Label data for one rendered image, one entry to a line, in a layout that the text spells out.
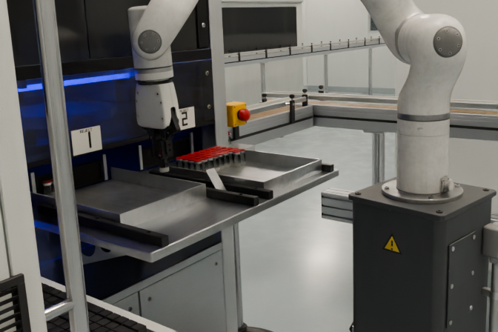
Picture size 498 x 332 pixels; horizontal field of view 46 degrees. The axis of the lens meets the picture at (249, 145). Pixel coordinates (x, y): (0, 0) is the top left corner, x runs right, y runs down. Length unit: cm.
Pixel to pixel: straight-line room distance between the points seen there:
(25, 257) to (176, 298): 108
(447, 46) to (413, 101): 16
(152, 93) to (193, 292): 76
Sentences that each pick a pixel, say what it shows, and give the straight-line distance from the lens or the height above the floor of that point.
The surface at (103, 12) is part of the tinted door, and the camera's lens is 151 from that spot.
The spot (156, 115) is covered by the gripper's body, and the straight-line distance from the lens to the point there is 129.
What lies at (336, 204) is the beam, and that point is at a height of 51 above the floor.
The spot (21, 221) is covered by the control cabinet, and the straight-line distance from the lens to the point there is 74.
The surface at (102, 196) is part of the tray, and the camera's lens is 148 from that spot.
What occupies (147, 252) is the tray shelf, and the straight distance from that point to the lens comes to 110.
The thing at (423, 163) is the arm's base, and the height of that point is 95.
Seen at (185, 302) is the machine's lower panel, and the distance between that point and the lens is 183.
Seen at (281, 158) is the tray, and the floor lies 90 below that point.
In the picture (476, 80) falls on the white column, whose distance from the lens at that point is 283.
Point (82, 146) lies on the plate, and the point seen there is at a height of 101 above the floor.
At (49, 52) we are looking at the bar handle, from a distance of 75.
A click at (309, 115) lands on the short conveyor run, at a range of 244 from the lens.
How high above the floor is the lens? 128
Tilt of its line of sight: 12 degrees down
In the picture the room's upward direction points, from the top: 2 degrees counter-clockwise
